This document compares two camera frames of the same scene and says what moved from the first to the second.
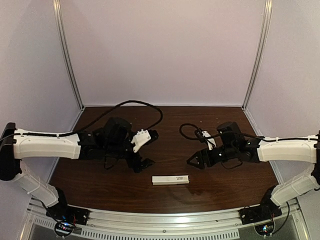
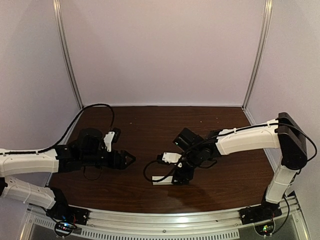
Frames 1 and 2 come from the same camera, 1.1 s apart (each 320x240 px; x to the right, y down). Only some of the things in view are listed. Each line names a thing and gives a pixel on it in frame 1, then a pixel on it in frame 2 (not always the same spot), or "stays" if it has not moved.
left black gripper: [136, 161] → [116, 159]
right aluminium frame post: [266, 20] stays
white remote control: [171, 179] stays
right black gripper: [204, 156] → [182, 178]
